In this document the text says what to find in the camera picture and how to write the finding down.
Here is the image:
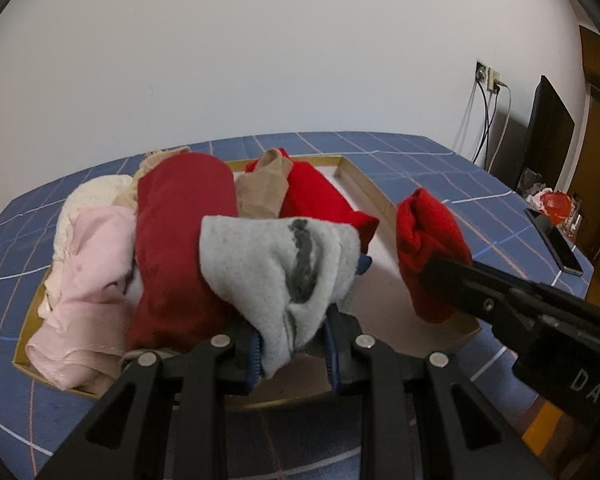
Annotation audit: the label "bright red underwear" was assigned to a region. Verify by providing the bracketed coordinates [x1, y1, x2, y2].
[245, 147, 381, 253]

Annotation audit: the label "tan stockings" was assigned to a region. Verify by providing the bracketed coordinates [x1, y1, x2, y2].
[235, 152, 293, 221]

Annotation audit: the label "shallow tan cardboard tray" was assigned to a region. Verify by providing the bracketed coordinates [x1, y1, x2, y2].
[12, 155, 481, 413]

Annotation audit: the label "pink underwear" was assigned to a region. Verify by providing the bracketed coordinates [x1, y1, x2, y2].
[25, 206, 138, 391]

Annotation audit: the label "grey sock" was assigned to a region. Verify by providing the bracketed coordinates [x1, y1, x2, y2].
[199, 215, 363, 380]

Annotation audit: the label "blue checked tablecloth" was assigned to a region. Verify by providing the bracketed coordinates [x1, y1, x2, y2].
[0, 131, 593, 480]

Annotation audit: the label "white cable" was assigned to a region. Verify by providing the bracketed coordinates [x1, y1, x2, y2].
[487, 84, 512, 170]

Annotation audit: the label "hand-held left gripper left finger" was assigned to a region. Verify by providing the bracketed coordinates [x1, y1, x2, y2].
[37, 316, 267, 480]

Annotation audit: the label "red plastic bag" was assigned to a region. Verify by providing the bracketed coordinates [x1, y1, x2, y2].
[540, 191, 572, 226]

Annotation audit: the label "black smartphone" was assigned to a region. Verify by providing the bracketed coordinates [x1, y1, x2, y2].
[525, 207, 584, 277]

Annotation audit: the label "small dark red underwear roll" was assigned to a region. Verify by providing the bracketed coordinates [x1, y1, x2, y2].
[396, 188, 473, 324]

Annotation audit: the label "black flat monitor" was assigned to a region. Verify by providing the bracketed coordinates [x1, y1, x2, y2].
[517, 75, 576, 196]

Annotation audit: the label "black cable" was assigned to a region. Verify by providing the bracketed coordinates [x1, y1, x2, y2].
[472, 82, 490, 163]

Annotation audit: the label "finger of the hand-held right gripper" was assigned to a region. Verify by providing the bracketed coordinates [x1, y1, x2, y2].
[419, 255, 548, 348]

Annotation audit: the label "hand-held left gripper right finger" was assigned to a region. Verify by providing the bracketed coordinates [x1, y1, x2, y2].
[324, 255, 548, 480]

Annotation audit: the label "large dark red underwear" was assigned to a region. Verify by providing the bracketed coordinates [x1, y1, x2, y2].
[127, 154, 238, 351]

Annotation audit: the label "cream white underwear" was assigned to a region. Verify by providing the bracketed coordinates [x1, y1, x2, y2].
[39, 175, 136, 318]

